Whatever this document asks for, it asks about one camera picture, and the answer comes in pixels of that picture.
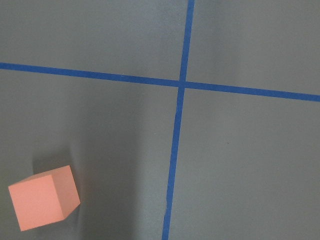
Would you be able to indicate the orange foam block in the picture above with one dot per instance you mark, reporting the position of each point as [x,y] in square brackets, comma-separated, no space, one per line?
[44,198]

